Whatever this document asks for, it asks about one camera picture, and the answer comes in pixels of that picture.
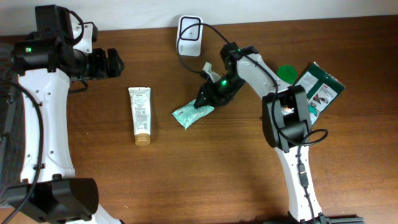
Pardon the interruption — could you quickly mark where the teal tissue packet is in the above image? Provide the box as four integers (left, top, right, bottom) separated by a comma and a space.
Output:
172, 100, 215, 129

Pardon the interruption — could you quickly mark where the white cream tube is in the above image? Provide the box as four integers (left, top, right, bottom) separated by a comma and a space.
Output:
128, 87, 151, 146

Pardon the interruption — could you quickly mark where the orange tissue packet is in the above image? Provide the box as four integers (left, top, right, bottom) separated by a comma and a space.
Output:
282, 106, 294, 115

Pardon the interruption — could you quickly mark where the green lid seasoning jar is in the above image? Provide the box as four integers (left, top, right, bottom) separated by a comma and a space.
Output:
277, 65, 298, 85

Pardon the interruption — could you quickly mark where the green wipes package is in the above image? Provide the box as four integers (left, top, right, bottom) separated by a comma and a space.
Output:
294, 62, 346, 126

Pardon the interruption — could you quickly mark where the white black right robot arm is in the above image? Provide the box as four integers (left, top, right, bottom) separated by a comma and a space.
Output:
194, 42, 364, 223

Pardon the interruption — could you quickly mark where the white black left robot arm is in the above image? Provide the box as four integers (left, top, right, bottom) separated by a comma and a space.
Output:
1, 5, 124, 223

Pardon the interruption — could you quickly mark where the white barcode scanner box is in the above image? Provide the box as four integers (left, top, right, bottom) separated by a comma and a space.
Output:
176, 15, 203, 57

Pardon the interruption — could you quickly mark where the grey plastic mesh basket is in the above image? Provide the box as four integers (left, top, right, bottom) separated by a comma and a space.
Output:
1, 43, 25, 208

